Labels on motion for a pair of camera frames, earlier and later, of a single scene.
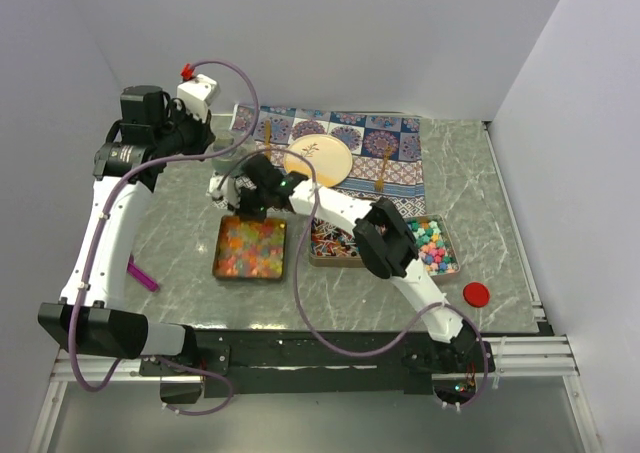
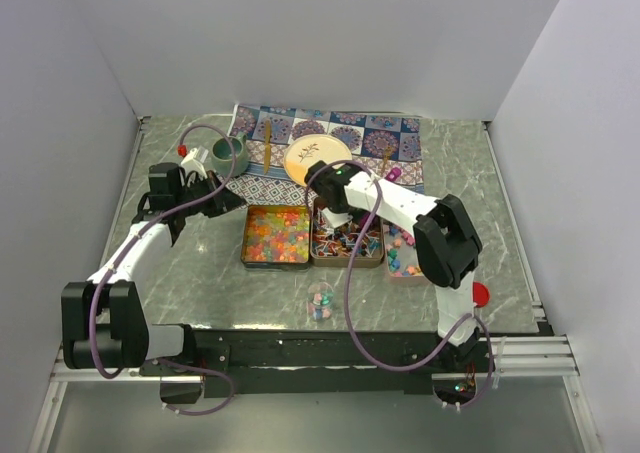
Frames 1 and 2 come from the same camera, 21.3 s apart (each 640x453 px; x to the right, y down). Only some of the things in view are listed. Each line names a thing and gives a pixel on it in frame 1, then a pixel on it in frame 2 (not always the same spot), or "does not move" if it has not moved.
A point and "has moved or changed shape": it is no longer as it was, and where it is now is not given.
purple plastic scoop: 141,275 has moved or changed shape
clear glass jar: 221,165 -> 320,301
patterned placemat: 386,148 does not move
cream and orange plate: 331,157 does not move
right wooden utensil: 379,182 does not move
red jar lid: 476,294 does not move
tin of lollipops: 331,246 does not move
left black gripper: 203,130 -> 223,201
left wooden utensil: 267,137 does not move
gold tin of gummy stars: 250,250 has moved or changed shape
